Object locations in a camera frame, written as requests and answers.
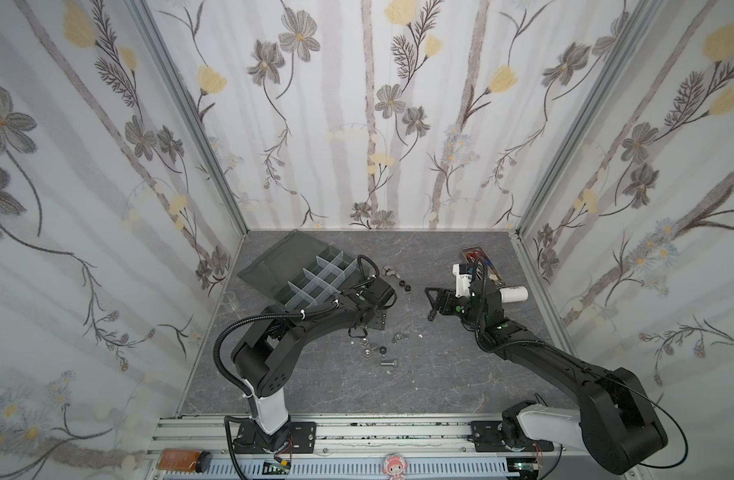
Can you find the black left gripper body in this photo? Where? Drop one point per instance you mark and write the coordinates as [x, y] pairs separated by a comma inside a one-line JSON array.
[[379, 320]]

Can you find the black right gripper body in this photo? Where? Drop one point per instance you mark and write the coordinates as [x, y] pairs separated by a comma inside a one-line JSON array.
[[446, 301]]

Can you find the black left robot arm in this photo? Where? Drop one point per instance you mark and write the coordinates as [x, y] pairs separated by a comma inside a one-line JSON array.
[[258, 354]]

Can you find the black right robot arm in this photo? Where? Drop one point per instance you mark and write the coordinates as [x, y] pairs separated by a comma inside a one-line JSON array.
[[613, 419]]

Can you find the steel wing nut far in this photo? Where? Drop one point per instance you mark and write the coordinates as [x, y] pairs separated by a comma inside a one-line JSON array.
[[390, 271]]

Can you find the steel wing nut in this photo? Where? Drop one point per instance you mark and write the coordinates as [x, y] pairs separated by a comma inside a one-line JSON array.
[[390, 271], [400, 337]]

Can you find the white plastic bottle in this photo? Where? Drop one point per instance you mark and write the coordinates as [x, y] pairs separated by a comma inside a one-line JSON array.
[[513, 294]]

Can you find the steel wing nut centre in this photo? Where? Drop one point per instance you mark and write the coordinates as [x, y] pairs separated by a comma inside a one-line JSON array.
[[400, 337]]

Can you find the grey metal tool tray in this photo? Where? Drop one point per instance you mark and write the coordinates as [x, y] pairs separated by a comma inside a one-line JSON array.
[[485, 267]]

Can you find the pink doll figure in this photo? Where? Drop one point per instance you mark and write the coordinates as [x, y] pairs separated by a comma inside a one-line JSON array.
[[395, 467]]

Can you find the orange brown board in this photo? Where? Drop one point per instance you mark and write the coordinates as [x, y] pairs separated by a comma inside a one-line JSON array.
[[184, 460]]

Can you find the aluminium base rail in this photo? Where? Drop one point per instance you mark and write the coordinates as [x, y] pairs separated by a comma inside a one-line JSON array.
[[356, 447]]

